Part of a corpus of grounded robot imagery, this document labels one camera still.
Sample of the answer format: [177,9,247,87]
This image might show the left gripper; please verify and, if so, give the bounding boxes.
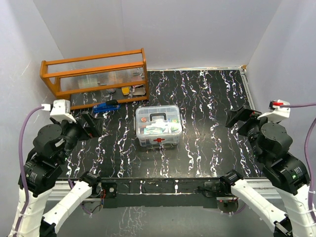
[54,110,104,163]

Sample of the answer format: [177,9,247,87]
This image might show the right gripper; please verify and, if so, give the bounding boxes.
[225,105,278,161]

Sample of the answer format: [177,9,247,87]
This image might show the white teal ointment tube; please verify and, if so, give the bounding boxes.
[144,126,167,135]

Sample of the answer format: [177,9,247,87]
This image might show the clear first aid box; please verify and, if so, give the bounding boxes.
[134,105,183,147]

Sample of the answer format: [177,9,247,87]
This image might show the clear divider tray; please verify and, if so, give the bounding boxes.
[137,121,182,135]

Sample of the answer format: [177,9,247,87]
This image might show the clear box lid with handle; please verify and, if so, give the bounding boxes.
[135,105,183,136]

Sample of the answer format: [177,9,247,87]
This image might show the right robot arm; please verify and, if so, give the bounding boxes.
[220,100,316,237]

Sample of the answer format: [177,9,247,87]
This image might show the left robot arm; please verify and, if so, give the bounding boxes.
[9,112,103,237]

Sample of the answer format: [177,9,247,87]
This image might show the blue stapler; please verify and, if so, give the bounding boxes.
[92,100,120,113]

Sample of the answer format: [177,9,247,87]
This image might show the orange wooden shelf rack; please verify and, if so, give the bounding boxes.
[39,48,150,110]

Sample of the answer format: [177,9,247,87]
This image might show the yellow item on shelf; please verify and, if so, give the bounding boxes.
[121,86,130,96]

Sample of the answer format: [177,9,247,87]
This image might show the cardboard box on shelf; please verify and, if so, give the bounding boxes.
[131,85,146,96]

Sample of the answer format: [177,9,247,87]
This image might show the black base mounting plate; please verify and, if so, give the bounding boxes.
[100,177,250,209]

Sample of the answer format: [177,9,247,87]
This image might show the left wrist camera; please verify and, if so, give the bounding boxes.
[41,99,77,123]

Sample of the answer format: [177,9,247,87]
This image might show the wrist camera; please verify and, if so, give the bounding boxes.
[41,99,77,123]
[257,100,291,123]

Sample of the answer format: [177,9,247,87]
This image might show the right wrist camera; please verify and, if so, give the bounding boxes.
[257,100,291,123]

